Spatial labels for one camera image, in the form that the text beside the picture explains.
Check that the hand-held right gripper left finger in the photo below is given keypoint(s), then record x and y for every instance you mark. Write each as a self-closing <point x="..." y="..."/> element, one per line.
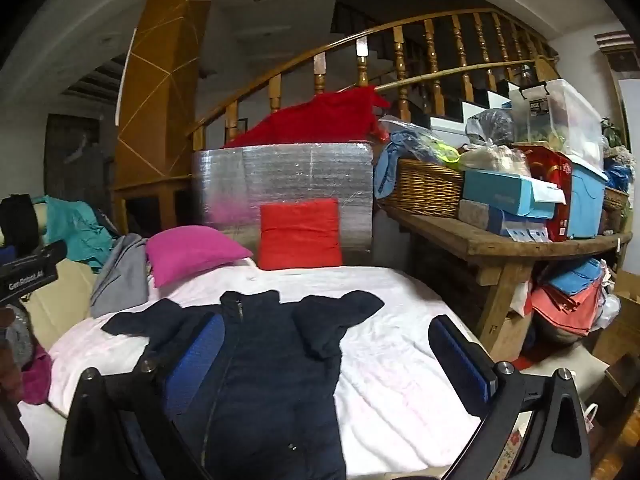
<point x="196" y="360"/>

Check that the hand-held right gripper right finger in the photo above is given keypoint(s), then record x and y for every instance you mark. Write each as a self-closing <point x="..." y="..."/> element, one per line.
<point x="462" y="362"/>

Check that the navy zip jacket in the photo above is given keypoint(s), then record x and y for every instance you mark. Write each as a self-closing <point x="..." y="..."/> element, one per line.
<point x="272" y="375"/>

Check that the black cloth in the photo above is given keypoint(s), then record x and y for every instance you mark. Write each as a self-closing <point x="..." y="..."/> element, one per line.
<point x="17" y="222"/>

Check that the teal garment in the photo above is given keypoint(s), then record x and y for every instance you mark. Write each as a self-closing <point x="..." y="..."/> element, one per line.
<point x="75" y="232"/>

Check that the white blanket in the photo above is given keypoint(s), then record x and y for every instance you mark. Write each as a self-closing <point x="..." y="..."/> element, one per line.
<point x="395" y="360"/>

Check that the grey fuzzy clothing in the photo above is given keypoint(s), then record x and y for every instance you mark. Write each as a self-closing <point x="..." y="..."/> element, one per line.
<point x="17" y="337"/>

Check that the grey garment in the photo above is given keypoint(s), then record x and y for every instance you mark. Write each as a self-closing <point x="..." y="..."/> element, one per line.
<point x="122" y="275"/>

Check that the magenta pillow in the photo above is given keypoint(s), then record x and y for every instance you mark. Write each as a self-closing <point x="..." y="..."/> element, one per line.
<point x="192" y="255"/>

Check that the magenta cloth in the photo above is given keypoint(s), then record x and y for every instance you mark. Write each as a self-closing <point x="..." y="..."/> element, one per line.
<point x="37" y="377"/>

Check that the wooden bench table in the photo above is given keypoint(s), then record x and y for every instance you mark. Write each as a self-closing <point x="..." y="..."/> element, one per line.
<point x="500" y="255"/>

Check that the pink folded bags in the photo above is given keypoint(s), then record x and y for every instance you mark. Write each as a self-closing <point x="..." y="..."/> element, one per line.
<point x="565" y="305"/>

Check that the dark wooden door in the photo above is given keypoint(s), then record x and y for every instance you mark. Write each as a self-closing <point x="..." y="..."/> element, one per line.
<point x="75" y="160"/>

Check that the blue folded cloth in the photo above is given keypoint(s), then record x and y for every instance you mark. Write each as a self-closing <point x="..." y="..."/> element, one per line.
<point x="575" y="277"/>

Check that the grey blue flat box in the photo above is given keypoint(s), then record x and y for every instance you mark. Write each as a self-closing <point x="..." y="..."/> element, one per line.
<point x="495" y="222"/>

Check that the brown cardboard box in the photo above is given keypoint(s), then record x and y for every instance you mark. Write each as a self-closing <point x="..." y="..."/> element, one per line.
<point x="617" y="330"/>

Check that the red pillow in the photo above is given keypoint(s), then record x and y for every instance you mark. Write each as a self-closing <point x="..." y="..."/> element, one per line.
<point x="300" y="235"/>

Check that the teal cardboard box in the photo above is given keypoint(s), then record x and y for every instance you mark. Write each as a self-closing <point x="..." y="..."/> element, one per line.
<point x="500" y="192"/>

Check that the clear bag of goods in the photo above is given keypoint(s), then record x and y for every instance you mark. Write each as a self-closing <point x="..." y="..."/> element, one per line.
<point x="492" y="160"/>

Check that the blue plastic storage bin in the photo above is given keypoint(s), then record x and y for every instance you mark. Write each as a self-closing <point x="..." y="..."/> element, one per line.
<point x="587" y="200"/>

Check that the silver foil wrapped box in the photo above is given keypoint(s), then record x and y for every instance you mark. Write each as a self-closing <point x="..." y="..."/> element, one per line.
<point x="295" y="175"/>

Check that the yellow green plastic item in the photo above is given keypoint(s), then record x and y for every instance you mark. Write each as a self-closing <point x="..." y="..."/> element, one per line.
<point x="445" y="152"/>

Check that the red gift box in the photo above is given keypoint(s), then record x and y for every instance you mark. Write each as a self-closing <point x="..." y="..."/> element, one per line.
<point x="552" y="170"/>

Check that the small wicker basket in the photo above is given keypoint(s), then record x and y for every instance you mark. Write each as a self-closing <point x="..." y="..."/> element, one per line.
<point x="615" y="205"/>

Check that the wooden pillar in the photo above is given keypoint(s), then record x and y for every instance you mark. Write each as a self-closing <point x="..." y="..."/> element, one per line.
<point x="160" y="85"/>

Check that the dark plastic bag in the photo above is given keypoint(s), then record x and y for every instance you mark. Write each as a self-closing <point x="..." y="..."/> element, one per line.
<point x="492" y="125"/>

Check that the clear plastic storage bin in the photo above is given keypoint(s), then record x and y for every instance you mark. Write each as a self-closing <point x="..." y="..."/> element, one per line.
<point x="565" y="115"/>

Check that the red cloth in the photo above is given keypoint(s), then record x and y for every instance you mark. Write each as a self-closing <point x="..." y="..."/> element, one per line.
<point x="320" y="117"/>

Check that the wooden stair railing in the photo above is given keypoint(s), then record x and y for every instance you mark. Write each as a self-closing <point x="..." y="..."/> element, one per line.
<point x="400" y="55"/>

